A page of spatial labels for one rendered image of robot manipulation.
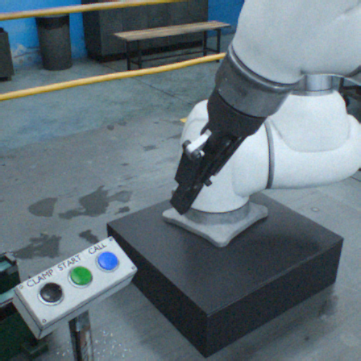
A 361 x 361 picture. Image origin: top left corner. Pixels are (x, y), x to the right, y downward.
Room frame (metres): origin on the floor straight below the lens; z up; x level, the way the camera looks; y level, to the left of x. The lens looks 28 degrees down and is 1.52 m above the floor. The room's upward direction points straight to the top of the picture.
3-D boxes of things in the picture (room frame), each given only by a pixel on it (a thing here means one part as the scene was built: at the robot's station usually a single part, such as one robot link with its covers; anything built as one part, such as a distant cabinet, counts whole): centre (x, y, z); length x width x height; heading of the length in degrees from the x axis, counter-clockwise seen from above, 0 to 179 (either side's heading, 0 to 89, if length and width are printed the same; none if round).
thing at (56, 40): (5.71, 1.45, 0.30); 0.39 x 0.39 x 0.60
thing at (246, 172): (0.96, -0.09, 1.08); 0.18 x 0.16 x 0.22; 93
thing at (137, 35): (5.74, 0.07, 0.22); 1.40 x 0.33 x 0.43; 124
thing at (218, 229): (0.97, -0.07, 0.94); 0.22 x 0.18 x 0.06; 47
